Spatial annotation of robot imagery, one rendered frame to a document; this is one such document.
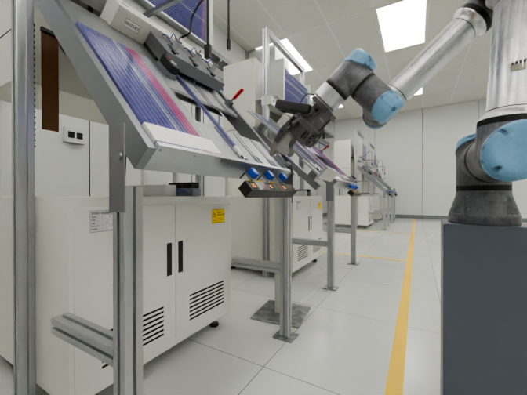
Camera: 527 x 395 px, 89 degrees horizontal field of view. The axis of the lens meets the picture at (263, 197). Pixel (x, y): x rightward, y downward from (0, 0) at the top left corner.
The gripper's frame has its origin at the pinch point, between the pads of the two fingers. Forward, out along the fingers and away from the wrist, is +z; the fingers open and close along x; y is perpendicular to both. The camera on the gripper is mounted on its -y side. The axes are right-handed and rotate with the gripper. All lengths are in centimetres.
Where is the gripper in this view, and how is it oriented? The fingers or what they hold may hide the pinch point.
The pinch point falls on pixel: (271, 150)
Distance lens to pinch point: 83.7
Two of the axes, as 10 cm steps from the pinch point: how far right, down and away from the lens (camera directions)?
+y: 5.8, 7.5, -3.3
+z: -6.5, 6.6, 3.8
